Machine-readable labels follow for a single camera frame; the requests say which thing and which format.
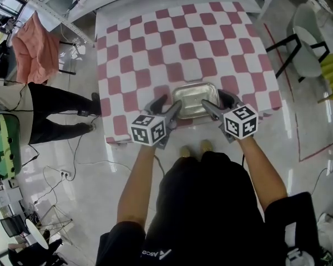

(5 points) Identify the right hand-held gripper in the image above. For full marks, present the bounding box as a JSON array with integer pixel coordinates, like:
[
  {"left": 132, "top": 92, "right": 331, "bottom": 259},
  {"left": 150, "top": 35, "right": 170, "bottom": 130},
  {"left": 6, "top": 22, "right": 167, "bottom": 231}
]
[{"left": 201, "top": 89, "right": 260, "bottom": 144}]

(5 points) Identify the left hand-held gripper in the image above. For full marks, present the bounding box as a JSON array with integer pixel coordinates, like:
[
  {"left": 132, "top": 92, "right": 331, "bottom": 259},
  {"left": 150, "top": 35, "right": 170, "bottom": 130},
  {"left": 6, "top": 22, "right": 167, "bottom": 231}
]
[{"left": 130, "top": 94, "right": 183, "bottom": 150}]

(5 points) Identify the metal rectangular tray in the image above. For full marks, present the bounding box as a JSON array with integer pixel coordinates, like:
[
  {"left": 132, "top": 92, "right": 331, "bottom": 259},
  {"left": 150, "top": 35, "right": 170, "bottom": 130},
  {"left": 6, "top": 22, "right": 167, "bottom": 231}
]
[{"left": 171, "top": 81, "right": 221, "bottom": 120}]

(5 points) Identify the person's left forearm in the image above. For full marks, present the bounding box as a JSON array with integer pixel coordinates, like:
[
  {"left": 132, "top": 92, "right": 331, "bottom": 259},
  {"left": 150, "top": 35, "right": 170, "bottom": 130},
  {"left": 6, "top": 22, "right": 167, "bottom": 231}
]
[{"left": 116, "top": 145, "right": 157, "bottom": 227}]

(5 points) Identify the person's right forearm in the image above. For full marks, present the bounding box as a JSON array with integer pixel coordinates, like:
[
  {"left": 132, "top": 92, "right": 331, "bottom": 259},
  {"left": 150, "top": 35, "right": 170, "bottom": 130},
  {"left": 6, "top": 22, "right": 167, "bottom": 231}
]
[{"left": 238, "top": 136, "right": 289, "bottom": 213}]

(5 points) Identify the pink checkered table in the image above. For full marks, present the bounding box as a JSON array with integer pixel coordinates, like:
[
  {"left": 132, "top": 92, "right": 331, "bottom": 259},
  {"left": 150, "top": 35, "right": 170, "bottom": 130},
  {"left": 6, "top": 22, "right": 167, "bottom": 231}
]
[{"left": 95, "top": 1, "right": 284, "bottom": 146}]

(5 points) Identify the person's right shoe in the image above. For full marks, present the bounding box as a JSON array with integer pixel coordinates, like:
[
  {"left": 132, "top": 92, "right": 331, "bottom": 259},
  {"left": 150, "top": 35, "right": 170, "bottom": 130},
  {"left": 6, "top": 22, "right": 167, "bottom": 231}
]
[{"left": 200, "top": 139, "right": 214, "bottom": 154}]

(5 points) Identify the grey chair with black legs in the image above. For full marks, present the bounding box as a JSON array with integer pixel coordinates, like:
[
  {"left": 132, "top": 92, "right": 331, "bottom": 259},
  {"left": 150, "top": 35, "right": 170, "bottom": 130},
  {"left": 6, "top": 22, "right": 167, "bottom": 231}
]
[{"left": 265, "top": 3, "right": 331, "bottom": 83}]

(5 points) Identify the person's black clothing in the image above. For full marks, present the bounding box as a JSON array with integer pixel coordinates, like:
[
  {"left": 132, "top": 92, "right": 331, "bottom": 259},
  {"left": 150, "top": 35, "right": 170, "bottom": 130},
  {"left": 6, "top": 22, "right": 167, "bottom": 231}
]
[{"left": 95, "top": 151, "right": 324, "bottom": 266}]

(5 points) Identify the pink cloth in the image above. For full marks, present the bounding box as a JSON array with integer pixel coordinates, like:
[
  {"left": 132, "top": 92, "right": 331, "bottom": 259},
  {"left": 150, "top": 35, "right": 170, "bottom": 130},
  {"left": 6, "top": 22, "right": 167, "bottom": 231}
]
[{"left": 11, "top": 11, "right": 60, "bottom": 84}]

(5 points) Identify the white metal shelf rack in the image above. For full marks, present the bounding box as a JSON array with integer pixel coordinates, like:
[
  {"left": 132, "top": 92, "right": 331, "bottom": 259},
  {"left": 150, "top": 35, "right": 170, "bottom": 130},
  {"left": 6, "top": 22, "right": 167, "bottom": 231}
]
[{"left": 9, "top": 0, "right": 97, "bottom": 48}]

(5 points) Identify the green and black backpack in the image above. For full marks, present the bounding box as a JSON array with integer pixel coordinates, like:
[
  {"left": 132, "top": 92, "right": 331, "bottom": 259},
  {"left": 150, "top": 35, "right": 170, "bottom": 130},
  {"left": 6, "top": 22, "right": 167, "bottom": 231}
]
[{"left": 0, "top": 104, "right": 23, "bottom": 181}]

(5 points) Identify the white bag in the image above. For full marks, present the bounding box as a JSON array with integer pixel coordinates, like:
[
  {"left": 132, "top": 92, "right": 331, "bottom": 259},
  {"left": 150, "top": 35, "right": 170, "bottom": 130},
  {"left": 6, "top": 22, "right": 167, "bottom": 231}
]
[{"left": 317, "top": 212, "right": 333, "bottom": 258}]

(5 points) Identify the round white side table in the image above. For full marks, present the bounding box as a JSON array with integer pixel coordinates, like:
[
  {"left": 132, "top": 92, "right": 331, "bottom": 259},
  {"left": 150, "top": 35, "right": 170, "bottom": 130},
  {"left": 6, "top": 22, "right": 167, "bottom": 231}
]
[{"left": 25, "top": 218, "right": 49, "bottom": 250}]

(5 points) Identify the black office chair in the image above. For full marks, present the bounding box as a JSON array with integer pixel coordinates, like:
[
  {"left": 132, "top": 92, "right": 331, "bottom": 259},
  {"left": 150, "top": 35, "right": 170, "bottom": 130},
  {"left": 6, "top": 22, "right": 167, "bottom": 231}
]
[{"left": 0, "top": 214, "right": 26, "bottom": 238}]

